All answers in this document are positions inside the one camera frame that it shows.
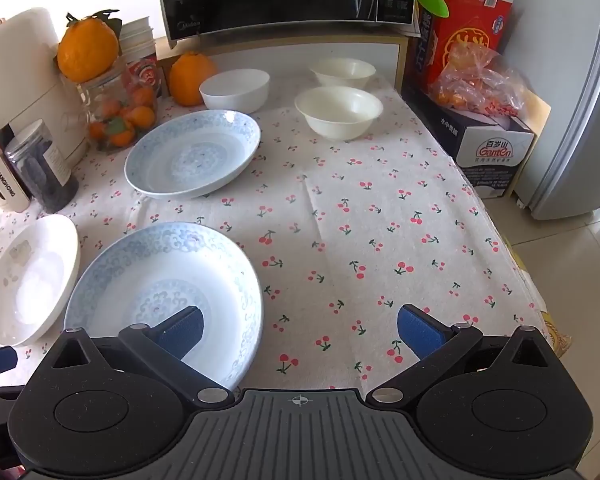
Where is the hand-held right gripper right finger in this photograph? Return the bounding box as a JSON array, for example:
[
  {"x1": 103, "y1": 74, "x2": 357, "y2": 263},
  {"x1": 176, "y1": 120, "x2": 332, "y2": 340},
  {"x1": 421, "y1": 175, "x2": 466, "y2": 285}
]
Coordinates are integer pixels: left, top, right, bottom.
[{"x1": 367, "y1": 304, "x2": 561, "y2": 407}]

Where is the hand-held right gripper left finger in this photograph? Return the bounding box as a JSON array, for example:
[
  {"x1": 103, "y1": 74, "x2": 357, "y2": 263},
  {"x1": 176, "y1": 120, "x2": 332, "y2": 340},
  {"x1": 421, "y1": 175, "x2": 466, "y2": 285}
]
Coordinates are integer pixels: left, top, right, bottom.
[{"x1": 42, "y1": 305, "x2": 236, "y2": 407}]

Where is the blue patterned plate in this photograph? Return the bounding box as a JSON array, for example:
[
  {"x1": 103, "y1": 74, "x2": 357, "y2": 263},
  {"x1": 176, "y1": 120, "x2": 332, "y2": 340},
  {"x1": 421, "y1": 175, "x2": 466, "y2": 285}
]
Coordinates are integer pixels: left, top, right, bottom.
[
  {"x1": 124, "y1": 109, "x2": 262, "y2": 200},
  {"x1": 62, "y1": 221, "x2": 265, "y2": 392}
]

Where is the white plate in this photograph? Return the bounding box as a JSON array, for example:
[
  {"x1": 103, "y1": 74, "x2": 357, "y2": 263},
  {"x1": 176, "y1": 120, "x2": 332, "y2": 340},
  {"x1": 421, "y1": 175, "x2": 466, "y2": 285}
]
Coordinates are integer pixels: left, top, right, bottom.
[{"x1": 0, "y1": 214, "x2": 81, "y2": 347}]

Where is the cream bowl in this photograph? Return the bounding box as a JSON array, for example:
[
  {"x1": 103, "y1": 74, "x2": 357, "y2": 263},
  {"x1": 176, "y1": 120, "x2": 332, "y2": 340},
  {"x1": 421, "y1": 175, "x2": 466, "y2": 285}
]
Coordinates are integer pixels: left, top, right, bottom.
[
  {"x1": 309, "y1": 57, "x2": 377, "y2": 92},
  {"x1": 294, "y1": 86, "x2": 384, "y2": 142}
]

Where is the white bowl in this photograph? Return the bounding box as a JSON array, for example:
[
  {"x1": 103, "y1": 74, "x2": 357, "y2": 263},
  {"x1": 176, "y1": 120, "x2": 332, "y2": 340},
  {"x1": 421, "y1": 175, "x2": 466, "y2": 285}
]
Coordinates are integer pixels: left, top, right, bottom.
[{"x1": 199, "y1": 69, "x2": 271, "y2": 115}]

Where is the cherry print tablecloth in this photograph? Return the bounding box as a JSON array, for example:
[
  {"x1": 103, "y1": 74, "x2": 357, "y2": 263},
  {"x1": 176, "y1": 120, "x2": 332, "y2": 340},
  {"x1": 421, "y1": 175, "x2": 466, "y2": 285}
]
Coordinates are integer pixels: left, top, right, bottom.
[{"x1": 0, "y1": 72, "x2": 553, "y2": 391}]

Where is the pink yellow floral cloth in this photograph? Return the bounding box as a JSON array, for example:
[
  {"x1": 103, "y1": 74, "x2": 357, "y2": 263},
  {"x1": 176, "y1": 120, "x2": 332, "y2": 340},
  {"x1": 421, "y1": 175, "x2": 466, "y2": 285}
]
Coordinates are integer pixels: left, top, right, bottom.
[{"x1": 510, "y1": 245, "x2": 577, "y2": 366}]

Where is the navy and white carton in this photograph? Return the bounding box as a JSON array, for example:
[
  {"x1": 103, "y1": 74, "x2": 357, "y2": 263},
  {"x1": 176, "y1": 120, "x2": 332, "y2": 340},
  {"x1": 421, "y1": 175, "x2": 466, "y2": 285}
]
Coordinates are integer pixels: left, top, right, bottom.
[{"x1": 401, "y1": 80, "x2": 552, "y2": 201}]

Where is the plastic jar with dark contents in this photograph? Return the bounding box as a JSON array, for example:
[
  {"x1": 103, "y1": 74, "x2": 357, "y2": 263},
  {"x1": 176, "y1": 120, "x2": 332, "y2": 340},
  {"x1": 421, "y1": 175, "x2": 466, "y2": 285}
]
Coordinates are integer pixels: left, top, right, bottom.
[{"x1": 4, "y1": 119, "x2": 80, "y2": 215}]

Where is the glass jar of small oranges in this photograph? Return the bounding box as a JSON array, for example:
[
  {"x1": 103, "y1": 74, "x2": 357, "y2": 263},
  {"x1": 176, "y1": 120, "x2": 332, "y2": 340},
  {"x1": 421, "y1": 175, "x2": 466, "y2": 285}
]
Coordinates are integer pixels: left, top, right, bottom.
[{"x1": 62, "y1": 57, "x2": 160, "y2": 153}]

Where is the plastic bag of oranges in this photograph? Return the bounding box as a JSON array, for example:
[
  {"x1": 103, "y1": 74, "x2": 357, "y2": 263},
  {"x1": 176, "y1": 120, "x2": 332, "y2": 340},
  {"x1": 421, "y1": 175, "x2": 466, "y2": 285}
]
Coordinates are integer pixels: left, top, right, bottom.
[{"x1": 427, "y1": 42, "x2": 528, "y2": 118}]

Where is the stack of red-print paper cups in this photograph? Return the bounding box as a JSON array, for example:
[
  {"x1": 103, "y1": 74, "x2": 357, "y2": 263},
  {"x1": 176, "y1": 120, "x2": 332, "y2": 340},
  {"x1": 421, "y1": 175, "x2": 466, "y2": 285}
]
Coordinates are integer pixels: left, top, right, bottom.
[{"x1": 119, "y1": 16, "x2": 162, "y2": 101}]

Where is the silver refrigerator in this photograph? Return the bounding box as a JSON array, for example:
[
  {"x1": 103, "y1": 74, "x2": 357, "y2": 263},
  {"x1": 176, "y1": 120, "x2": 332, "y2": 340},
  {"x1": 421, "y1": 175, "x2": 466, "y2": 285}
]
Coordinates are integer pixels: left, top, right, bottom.
[{"x1": 510, "y1": 0, "x2": 600, "y2": 222}]

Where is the white air fryer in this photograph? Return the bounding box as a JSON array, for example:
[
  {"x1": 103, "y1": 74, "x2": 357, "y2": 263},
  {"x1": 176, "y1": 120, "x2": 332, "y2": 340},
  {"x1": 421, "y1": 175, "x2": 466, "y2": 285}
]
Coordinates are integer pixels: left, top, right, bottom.
[{"x1": 0, "y1": 7, "x2": 91, "y2": 213}]

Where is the wooden-edged white shelf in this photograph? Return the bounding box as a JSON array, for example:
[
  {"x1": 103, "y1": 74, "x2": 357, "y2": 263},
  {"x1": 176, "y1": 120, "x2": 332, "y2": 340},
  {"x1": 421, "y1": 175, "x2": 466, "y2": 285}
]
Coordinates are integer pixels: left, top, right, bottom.
[{"x1": 155, "y1": 24, "x2": 423, "y2": 98}]

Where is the large orange with leaves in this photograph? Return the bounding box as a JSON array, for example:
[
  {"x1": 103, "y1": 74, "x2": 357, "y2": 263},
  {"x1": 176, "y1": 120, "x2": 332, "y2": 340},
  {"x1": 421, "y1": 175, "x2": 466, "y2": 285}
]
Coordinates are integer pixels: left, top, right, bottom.
[{"x1": 55, "y1": 9, "x2": 123, "y2": 83}]

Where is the red cardboard box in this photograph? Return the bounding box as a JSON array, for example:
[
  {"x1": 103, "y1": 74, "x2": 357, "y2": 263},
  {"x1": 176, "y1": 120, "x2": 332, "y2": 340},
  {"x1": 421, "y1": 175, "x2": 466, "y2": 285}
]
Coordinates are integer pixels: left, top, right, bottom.
[{"x1": 412, "y1": 0, "x2": 516, "y2": 103}]

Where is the green plastic utensil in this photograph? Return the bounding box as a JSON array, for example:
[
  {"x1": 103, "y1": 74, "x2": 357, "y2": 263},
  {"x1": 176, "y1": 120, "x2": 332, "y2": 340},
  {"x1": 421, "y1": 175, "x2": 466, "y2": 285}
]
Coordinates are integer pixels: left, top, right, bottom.
[{"x1": 415, "y1": 0, "x2": 451, "y2": 18}]

